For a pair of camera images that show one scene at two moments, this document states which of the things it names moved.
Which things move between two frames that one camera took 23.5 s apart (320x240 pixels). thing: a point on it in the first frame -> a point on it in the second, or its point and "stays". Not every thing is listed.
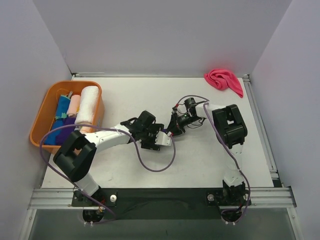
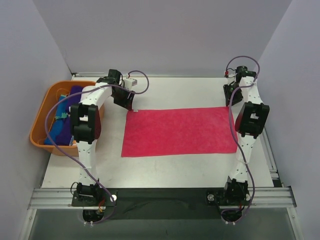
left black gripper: x=152 y=136 -> x=124 y=99
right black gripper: x=175 y=122 -> x=232 y=94
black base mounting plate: x=164 y=203 stays
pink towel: x=222 y=79 -> x=178 y=131
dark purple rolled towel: x=66 y=132 stays
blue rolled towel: x=61 y=115 stays
